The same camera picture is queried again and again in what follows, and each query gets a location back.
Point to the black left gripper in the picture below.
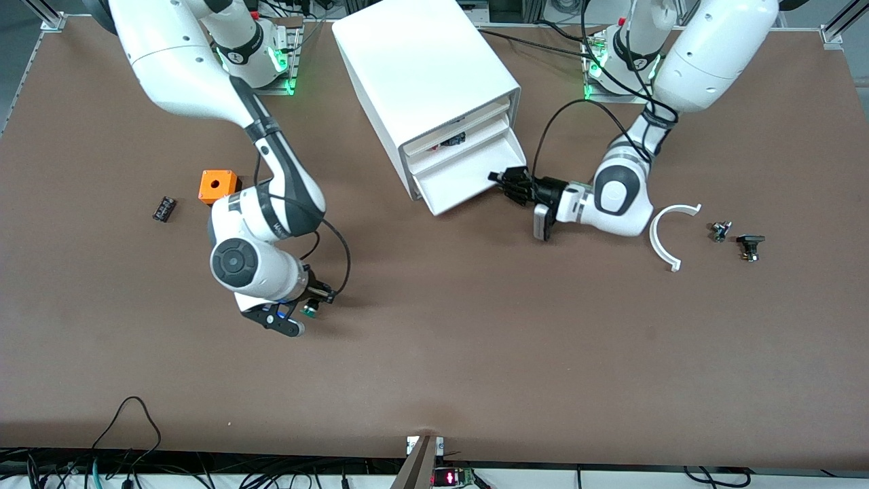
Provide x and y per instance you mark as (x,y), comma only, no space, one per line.
(548,191)

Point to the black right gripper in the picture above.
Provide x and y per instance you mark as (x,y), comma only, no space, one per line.
(317,293)

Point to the green push button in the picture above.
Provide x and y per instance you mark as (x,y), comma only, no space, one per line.
(311,312)

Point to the white lowest cabinet drawer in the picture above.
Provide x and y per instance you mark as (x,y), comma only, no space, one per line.
(461,176)

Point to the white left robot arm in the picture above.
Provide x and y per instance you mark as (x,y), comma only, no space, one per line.
(713,54)

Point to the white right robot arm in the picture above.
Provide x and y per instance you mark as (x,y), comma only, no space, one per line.
(176,61)

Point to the white middle cabinet drawer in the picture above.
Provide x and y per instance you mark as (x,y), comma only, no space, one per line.
(485,132)

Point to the black part inside drawer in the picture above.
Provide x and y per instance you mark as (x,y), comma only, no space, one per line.
(452,141)

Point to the white uppermost cabinet drawer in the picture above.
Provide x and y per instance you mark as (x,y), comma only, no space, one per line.
(485,110)

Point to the orange button box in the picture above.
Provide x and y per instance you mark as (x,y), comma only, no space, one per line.
(216,183)

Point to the white drawer cabinet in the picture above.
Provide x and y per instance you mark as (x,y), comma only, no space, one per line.
(414,61)

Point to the small black terminal block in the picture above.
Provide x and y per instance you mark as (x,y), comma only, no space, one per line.
(163,208)

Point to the red lit electronics board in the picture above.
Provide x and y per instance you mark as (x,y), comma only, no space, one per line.
(451,477)

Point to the black contact block part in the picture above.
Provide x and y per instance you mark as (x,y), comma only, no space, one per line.
(749,244)

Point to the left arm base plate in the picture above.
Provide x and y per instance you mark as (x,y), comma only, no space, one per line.
(590,95)

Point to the white curved plastic bracket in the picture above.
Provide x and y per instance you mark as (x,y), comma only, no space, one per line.
(655,241)

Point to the grey camera post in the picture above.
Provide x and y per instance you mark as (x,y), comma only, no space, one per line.
(417,468)

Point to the small metal switch part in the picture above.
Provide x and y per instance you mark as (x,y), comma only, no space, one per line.
(719,231)

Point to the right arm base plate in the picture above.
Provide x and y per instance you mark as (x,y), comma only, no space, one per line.
(293,68)

